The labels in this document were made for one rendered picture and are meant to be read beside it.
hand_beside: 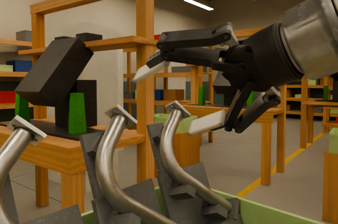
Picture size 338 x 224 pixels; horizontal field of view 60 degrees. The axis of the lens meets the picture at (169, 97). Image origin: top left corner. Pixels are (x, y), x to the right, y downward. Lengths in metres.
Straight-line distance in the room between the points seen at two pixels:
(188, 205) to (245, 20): 11.45
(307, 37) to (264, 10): 11.50
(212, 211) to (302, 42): 0.48
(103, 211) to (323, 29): 0.44
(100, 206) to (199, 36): 0.35
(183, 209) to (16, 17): 6.50
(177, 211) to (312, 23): 0.50
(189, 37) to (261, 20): 11.43
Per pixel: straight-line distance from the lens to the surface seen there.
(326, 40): 0.34
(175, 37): 0.38
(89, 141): 0.57
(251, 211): 0.77
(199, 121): 0.50
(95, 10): 8.14
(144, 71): 0.43
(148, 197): 0.64
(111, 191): 0.52
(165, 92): 6.16
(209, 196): 0.71
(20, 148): 0.50
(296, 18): 0.35
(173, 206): 0.70
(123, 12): 8.82
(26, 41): 6.31
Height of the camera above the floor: 1.25
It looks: 3 degrees down
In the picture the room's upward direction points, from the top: straight up
